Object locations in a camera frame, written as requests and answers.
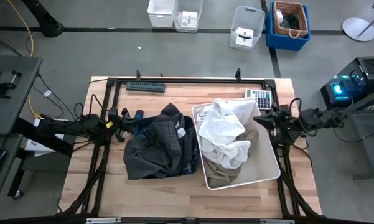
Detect black stand leg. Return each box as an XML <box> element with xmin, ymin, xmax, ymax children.
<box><xmin>20</xmin><ymin>0</ymin><xmax>65</xmax><ymax>38</ymax></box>

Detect blue plastic crate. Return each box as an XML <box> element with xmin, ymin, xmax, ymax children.
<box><xmin>265</xmin><ymin>2</ymin><xmax>312</xmax><ymax>52</ymax></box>

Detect grey desk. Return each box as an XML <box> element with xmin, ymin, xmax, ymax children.
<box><xmin>0</xmin><ymin>55</ymin><xmax>43</xmax><ymax>213</ymax></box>

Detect yellow cable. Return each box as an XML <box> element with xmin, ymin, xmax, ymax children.
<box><xmin>6</xmin><ymin>0</ymin><xmax>43</xmax><ymax>119</ymax></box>

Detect black clamp holder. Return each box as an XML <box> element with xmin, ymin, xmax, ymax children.
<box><xmin>0</xmin><ymin>68</ymin><xmax>22</xmax><ymax>100</ymax></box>

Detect white perforated floor basket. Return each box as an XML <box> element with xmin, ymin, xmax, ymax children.
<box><xmin>147</xmin><ymin>0</ymin><xmax>176</xmax><ymax>28</ymax></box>

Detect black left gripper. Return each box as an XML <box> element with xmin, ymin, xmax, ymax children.
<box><xmin>106</xmin><ymin>106</ymin><xmax>141</xmax><ymax>144</ymax></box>

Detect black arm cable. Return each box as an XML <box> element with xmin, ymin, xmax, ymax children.
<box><xmin>73</xmin><ymin>93</ymin><xmax>112</xmax><ymax>119</ymax></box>
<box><xmin>288</xmin><ymin>96</ymin><xmax>374</xmax><ymax>144</ymax></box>

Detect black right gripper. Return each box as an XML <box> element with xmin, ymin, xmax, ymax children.
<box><xmin>253</xmin><ymin>104</ymin><xmax>301</xmax><ymax>147</ymax></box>

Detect silver metal bracket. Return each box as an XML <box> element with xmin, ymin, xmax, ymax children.
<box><xmin>85</xmin><ymin>217</ymin><xmax>122</xmax><ymax>224</ymax></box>

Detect black computer tower with lights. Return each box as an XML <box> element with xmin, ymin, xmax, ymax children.
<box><xmin>320</xmin><ymin>55</ymin><xmax>374</xmax><ymax>109</ymax></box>

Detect white shirt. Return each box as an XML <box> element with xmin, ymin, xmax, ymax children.
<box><xmin>197</xmin><ymin>98</ymin><xmax>253</xmax><ymax>170</ymax></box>

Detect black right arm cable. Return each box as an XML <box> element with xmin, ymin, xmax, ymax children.
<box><xmin>288</xmin><ymin>96</ymin><xmax>374</xmax><ymax>144</ymax></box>

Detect beige khaki garment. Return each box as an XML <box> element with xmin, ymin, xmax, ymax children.
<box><xmin>202</xmin><ymin>129</ymin><xmax>259</xmax><ymax>189</ymax></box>

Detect white desk calculator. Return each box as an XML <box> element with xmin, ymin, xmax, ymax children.
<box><xmin>245</xmin><ymin>88</ymin><xmax>273</xmax><ymax>110</ymax></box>

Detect dark cloth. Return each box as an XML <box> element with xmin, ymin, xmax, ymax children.
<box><xmin>281</xmin><ymin>12</ymin><xmax>300</xmax><ymax>29</ymax></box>

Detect clear plastic storage bin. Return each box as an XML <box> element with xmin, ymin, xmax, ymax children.
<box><xmin>229</xmin><ymin>5</ymin><xmax>266</xmax><ymax>52</ymax></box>
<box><xmin>173</xmin><ymin>0</ymin><xmax>203</xmax><ymax>33</ymax></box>

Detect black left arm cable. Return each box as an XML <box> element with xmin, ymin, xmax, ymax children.
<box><xmin>73</xmin><ymin>93</ymin><xmax>112</xmax><ymax>119</ymax></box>

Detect white paper sheet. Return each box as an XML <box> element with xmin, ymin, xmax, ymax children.
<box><xmin>24</xmin><ymin>118</ymin><xmax>68</xmax><ymax>157</ymax></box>

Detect floor stand with round base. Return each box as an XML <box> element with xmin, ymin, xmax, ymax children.
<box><xmin>341</xmin><ymin>0</ymin><xmax>374</xmax><ymax>42</ymax></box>

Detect dark grey trousers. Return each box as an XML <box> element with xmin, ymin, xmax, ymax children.
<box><xmin>123</xmin><ymin>102</ymin><xmax>200</xmax><ymax>181</ymax></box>

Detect brown wicker basket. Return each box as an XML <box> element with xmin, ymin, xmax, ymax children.
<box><xmin>273</xmin><ymin>0</ymin><xmax>309</xmax><ymax>39</ymax></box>

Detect white plastic laundry bin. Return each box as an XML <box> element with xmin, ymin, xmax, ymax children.
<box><xmin>191</xmin><ymin>97</ymin><xmax>282</xmax><ymax>191</ymax></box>

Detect white cardboard box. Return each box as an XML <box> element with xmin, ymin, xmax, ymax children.
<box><xmin>235</xmin><ymin>27</ymin><xmax>255</xmax><ymax>48</ymax></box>
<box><xmin>180</xmin><ymin>11</ymin><xmax>199</xmax><ymax>29</ymax></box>

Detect grey equipment stand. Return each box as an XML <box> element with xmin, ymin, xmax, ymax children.
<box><xmin>329</xmin><ymin>86</ymin><xmax>374</xmax><ymax>182</ymax></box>

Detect black metal frame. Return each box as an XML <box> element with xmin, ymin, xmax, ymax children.
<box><xmin>57</xmin><ymin>68</ymin><xmax>323</xmax><ymax>224</ymax></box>

